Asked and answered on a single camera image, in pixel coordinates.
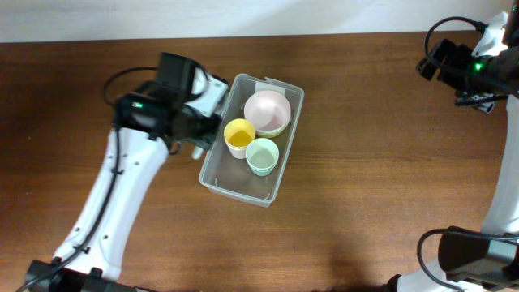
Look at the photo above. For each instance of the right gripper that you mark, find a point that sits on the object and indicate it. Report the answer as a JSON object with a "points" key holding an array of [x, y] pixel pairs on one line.
{"points": [[457, 55]]}

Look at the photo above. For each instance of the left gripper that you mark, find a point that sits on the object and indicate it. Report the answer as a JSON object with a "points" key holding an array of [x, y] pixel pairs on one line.
{"points": [[204, 135]]}

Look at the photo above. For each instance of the yellow plastic cup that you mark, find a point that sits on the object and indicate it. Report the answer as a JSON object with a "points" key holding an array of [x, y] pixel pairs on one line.
{"points": [[239, 133]]}

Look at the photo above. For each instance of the pink plastic cup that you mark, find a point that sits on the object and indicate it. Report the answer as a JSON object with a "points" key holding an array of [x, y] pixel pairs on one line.
{"points": [[238, 153]]}

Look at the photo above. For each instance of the yellow plastic bowl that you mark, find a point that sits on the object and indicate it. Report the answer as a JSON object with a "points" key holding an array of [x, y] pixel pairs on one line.
{"points": [[269, 134]]}

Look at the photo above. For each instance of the cream plastic cup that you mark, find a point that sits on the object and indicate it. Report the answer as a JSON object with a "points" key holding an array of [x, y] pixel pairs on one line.
{"points": [[262, 152]]}

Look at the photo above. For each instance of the pink plastic bowl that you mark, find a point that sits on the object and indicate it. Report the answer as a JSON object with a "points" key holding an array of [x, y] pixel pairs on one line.
{"points": [[267, 110]]}

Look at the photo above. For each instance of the grey plastic spoon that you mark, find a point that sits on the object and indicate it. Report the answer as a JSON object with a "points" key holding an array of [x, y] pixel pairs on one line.
{"points": [[197, 153]]}

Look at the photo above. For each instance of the green plastic cup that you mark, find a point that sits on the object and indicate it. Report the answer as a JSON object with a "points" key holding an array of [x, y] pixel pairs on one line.
{"points": [[262, 171]]}

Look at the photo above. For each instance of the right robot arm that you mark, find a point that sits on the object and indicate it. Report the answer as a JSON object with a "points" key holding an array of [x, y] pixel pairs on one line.
{"points": [[483, 76]]}

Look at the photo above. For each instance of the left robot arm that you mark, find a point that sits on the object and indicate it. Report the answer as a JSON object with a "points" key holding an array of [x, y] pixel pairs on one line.
{"points": [[181, 104]]}

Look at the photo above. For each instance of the clear plastic storage container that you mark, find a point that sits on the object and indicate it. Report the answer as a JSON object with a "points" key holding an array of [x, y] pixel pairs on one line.
{"points": [[225, 175]]}

